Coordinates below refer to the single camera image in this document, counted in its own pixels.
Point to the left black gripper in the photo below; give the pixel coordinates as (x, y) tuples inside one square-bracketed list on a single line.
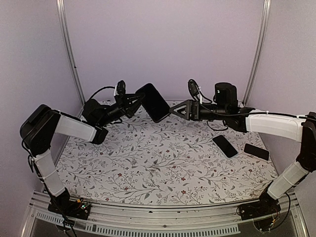
[(125, 104)]

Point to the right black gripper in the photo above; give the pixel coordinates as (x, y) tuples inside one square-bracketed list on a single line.
[(192, 107)]

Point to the black phone case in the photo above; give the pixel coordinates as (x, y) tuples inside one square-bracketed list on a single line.
[(153, 103)]

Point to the phone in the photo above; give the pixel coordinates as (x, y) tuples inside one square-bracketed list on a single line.
[(225, 146)]

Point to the black smartphone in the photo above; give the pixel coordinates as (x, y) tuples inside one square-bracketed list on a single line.
[(257, 152)]

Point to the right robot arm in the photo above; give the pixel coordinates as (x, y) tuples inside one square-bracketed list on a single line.
[(225, 107)]

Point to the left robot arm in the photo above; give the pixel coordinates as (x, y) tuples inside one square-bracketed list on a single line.
[(44, 124)]

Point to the floral patterned table mat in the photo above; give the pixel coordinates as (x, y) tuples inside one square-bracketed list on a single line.
[(173, 162)]

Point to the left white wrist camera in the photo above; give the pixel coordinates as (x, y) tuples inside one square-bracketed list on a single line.
[(120, 88)]

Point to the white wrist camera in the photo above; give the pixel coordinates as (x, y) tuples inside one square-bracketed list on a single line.
[(120, 88), (194, 90)]

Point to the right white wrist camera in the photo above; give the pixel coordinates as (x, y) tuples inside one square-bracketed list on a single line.
[(194, 90)]

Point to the front aluminium rail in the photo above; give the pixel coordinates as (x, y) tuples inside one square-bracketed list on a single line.
[(109, 219)]

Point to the left aluminium frame post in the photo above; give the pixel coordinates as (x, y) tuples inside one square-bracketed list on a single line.
[(69, 51)]

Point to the aluminium frame post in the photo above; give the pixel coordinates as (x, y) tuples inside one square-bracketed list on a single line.
[(69, 51), (258, 52)]

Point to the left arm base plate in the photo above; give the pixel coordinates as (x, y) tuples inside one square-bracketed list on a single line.
[(79, 209)]

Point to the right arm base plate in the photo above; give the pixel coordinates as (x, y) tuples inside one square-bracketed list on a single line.
[(259, 212)]

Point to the right aluminium frame post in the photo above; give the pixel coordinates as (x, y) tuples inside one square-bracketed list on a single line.
[(258, 52)]

